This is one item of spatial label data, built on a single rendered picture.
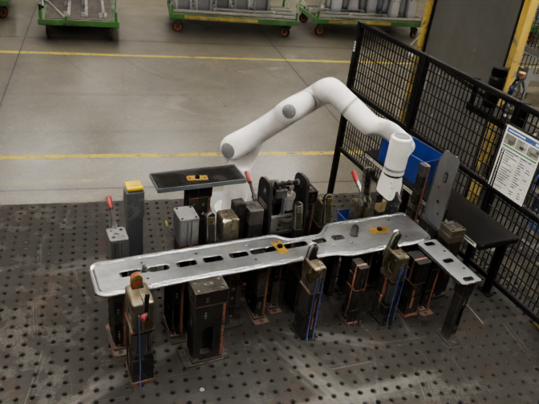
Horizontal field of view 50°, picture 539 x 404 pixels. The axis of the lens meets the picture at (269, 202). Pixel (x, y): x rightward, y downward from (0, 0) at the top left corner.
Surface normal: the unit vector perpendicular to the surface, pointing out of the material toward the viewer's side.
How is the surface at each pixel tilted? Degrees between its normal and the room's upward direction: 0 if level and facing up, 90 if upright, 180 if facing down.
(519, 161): 90
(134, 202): 90
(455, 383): 0
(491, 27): 91
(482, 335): 0
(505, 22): 90
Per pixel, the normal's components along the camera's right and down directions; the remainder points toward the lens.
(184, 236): 0.40, 0.50
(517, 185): -0.91, 0.12
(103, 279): 0.11, -0.86
